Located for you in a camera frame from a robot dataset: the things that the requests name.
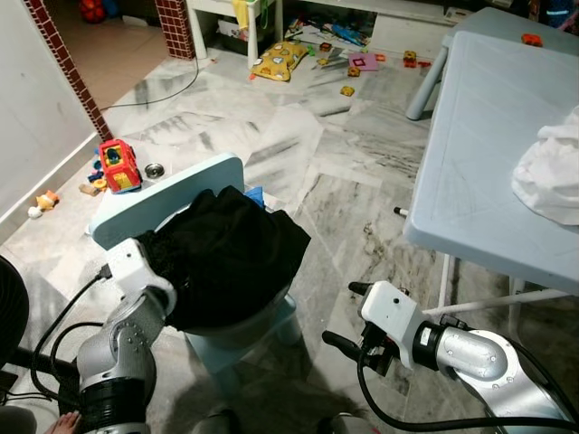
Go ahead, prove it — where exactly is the black garment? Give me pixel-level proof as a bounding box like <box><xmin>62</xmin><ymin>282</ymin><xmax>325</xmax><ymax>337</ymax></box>
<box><xmin>136</xmin><ymin>185</ymin><xmax>312</xmax><ymax>332</ymax></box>

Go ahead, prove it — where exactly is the white shirt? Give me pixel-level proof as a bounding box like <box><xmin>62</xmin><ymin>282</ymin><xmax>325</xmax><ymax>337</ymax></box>
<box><xmin>510</xmin><ymin>107</ymin><xmax>579</xmax><ymax>227</ymax></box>

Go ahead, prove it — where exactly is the grey robot right foot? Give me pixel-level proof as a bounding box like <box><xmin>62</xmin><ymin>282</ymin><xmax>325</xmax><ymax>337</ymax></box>
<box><xmin>317</xmin><ymin>411</ymin><xmax>374</xmax><ymax>434</ymax></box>

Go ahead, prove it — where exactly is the grey robot foot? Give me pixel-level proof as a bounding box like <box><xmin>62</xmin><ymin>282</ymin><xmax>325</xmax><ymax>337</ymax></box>
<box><xmin>195</xmin><ymin>411</ymin><xmax>243</xmax><ymax>434</ymax></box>
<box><xmin>317</xmin><ymin>411</ymin><xmax>374</xmax><ymax>434</ymax></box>

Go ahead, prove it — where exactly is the small blue object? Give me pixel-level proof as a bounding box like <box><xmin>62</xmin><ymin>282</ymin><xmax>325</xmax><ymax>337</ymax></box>
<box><xmin>244</xmin><ymin>185</ymin><xmax>266</xmax><ymax>211</ymax></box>

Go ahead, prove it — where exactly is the grey robot left foot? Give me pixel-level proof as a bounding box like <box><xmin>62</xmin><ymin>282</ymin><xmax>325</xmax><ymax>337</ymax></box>
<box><xmin>195</xmin><ymin>411</ymin><xmax>243</xmax><ymax>434</ymax></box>

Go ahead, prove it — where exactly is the light blue folding table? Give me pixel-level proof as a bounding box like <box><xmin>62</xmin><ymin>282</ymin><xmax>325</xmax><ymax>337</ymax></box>
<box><xmin>402</xmin><ymin>27</ymin><xmax>579</xmax><ymax>319</ymax></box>

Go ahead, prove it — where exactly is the light blue plastic kids table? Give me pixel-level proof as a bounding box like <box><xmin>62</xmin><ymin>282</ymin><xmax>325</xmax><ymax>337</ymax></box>
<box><xmin>405</xmin><ymin>7</ymin><xmax>579</xmax><ymax>123</ymax></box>

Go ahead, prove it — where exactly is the pink toy board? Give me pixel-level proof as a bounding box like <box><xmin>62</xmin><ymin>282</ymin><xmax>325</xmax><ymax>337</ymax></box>
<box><xmin>348</xmin><ymin>52</ymin><xmax>382</xmax><ymax>74</ymax></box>

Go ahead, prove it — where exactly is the red toy house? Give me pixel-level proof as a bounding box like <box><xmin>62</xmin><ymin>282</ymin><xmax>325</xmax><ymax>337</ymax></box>
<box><xmin>97</xmin><ymin>137</ymin><xmax>144</xmax><ymax>194</ymax></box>

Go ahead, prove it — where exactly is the white side table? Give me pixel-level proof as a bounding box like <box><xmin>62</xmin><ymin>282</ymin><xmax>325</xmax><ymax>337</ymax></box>
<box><xmin>185</xmin><ymin>0</ymin><xmax>283</xmax><ymax>70</ymax></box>

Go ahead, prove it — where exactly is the small animal toy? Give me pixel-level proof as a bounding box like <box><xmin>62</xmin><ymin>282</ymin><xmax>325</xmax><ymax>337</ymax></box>
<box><xmin>27</xmin><ymin>188</ymin><xmax>62</xmax><ymax>221</ymax></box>

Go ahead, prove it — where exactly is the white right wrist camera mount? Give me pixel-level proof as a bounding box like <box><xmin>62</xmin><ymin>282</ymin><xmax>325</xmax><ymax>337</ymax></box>
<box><xmin>359</xmin><ymin>280</ymin><xmax>428</xmax><ymax>370</ymax></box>

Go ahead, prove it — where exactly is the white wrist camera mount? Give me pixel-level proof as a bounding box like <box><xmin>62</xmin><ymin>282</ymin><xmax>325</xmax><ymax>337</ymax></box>
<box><xmin>359</xmin><ymin>280</ymin><xmax>428</xmax><ymax>370</ymax></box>
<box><xmin>106</xmin><ymin>237</ymin><xmax>175</xmax><ymax>301</ymax></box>

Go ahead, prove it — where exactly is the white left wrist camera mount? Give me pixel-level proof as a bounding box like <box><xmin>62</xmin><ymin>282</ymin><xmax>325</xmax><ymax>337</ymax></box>
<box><xmin>106</xmin><ymin>237</ymin><xmax>175</xmax><ymax>301</ymax></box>

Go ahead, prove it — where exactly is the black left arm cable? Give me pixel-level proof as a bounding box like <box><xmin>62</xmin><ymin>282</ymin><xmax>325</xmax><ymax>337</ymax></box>
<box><xmin>30</xmin><ymin>262</ymin><xmax>114</xmax><ymax>408</ymax></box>

